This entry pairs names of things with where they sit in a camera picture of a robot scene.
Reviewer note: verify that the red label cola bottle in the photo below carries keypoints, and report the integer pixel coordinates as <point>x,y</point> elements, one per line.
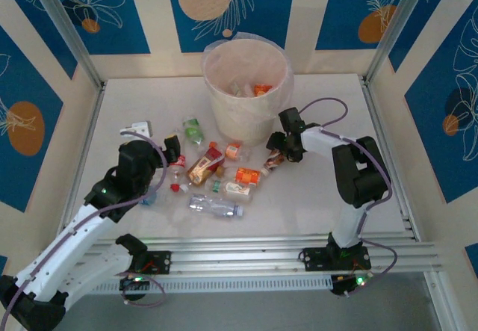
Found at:
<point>179,162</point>

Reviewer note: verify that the green label clear bottle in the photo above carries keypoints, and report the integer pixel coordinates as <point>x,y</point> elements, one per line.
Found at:
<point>192,132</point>

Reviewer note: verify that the clear bottle blue label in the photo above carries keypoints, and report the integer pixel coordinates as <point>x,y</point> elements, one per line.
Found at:
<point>151,198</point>

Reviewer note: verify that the small orange label bottle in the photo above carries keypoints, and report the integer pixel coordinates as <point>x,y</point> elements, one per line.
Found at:
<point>232,151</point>

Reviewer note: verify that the orange label plastic bottle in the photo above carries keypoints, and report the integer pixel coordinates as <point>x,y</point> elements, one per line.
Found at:
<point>261,90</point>
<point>246,176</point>

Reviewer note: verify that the small tan bottle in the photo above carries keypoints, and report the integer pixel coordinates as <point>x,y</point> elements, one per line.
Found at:
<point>220,172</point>

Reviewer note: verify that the clear plastic bottle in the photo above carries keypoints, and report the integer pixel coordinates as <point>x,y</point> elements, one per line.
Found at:
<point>247,91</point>

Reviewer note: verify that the leaf label bottle green cap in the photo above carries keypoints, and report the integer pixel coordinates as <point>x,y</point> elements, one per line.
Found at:
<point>235,190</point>

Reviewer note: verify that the green white label bottle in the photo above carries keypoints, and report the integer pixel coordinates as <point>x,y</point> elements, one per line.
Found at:
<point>235,88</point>

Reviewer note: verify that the clear water bottle blue cap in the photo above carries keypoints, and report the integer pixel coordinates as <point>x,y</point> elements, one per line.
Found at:
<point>213,205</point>

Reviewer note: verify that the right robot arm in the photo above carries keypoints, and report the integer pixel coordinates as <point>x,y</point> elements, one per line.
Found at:
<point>351,181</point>

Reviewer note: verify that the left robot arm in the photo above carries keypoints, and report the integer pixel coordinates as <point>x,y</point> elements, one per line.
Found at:
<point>56,256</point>

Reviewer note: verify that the white round waste bin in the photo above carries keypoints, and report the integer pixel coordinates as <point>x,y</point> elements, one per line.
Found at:
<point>239,122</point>

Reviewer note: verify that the black controller board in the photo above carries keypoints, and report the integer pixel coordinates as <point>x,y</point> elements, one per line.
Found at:
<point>347,284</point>
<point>134,284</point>

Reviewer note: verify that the aluminium side rail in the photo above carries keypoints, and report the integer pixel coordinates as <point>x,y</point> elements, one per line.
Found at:
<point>377,114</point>
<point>95,101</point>

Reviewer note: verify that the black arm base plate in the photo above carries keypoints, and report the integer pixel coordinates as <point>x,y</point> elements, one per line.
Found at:
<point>313,259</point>
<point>160,262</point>

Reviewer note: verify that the aluminium cross rail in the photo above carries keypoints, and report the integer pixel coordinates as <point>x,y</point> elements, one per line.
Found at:
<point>231,256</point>

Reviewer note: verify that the aluminium corner post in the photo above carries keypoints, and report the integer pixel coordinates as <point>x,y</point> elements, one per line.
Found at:
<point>397,28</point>
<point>68,28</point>

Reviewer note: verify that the aluminium lower frame bar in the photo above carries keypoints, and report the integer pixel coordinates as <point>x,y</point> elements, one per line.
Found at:
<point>442,305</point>

